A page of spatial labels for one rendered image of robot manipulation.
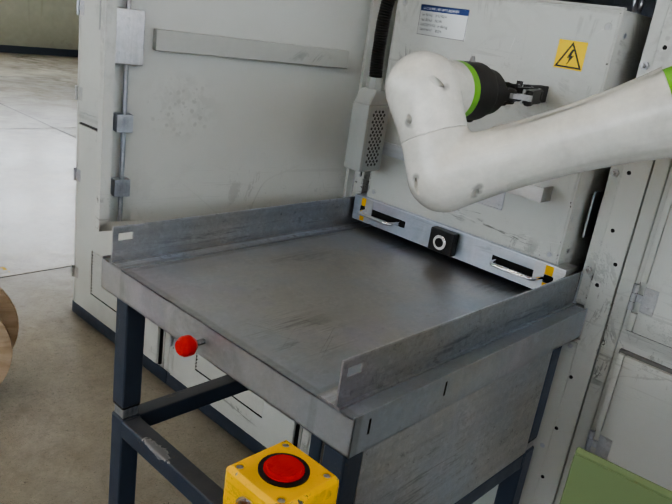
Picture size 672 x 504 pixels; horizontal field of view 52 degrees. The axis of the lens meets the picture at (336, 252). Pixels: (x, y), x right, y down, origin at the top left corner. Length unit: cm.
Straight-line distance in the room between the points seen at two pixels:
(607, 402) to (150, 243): 91
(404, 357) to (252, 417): 125
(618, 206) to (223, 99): 82
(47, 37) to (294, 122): 1149
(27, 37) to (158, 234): 1162
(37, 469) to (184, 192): 101
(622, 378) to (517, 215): 36
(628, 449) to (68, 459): 151
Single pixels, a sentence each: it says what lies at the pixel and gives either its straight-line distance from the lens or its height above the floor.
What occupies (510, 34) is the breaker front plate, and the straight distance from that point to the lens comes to 142.
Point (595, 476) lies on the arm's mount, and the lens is 58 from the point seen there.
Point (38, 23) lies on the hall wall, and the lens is 1292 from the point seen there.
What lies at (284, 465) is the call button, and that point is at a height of 91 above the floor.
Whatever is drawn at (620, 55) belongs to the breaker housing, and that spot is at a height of 132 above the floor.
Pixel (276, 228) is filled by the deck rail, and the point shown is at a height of 86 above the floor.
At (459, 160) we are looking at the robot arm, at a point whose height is 115.
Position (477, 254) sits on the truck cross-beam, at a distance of 145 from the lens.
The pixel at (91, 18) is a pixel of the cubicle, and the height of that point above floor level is 118.
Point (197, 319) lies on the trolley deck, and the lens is 108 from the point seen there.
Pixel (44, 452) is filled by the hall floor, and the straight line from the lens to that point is 226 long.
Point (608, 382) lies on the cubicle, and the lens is 145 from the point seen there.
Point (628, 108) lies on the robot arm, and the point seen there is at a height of 125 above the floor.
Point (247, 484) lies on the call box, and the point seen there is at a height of 90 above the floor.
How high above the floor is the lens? 131
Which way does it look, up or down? 19 degrees down
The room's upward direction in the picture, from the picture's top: 9 degrees clockwise
